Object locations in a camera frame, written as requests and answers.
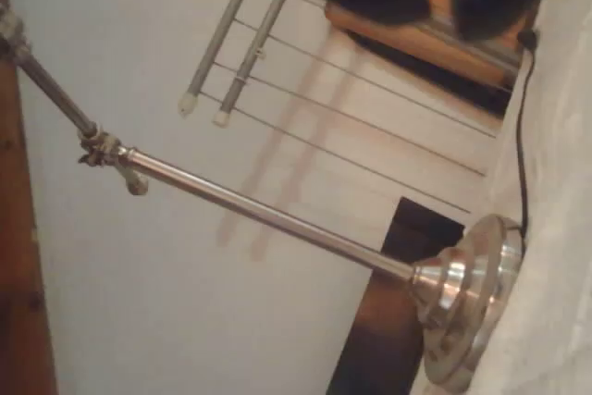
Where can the grey metal drying rack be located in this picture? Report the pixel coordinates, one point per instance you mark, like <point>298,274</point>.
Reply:
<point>222,29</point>

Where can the white tablecloth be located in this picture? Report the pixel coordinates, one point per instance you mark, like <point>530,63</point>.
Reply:
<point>555,182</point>

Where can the dark brown wooden furniture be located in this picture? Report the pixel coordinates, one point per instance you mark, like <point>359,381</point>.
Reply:
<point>384,321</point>

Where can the brown wooden beam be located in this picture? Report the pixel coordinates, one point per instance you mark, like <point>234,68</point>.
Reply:
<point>18,275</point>

